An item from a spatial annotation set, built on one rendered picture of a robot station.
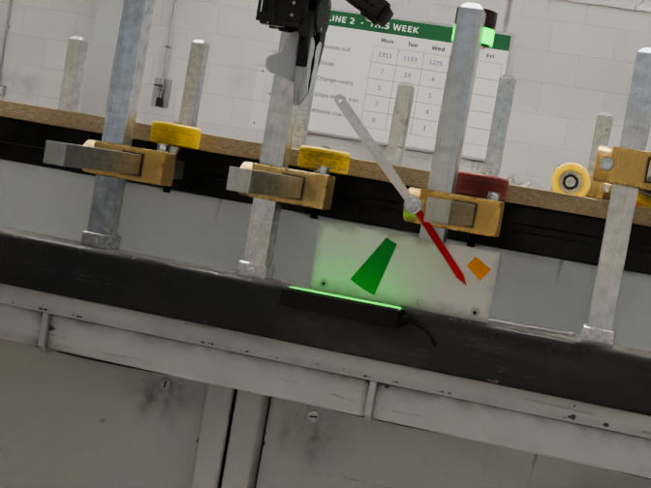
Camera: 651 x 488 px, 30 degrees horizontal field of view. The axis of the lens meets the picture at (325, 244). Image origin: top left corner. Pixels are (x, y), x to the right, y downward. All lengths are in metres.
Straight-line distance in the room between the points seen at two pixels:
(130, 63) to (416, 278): 0.54
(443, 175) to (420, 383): 0.30
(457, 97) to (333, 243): 0.27
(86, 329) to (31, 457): 0.39
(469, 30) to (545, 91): 7.18
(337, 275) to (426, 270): 0.13
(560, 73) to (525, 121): 0.42
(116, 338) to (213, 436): 0.28
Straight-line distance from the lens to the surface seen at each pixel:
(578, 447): 1.75
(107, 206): 1.86
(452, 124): 1.72
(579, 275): 1.92
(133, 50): 1.86
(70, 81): 3.11
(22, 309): 1.95
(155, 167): 1.82
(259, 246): 1.77
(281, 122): 1.77
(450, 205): 1.45
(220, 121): 9.28
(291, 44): 1.60
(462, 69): 1.73
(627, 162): 1.70
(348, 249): 1.73
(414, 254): 1.72
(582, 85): 8.91
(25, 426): 2.23
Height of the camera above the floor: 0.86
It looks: 3 degrees down
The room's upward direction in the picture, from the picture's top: 10 degrees clockwise
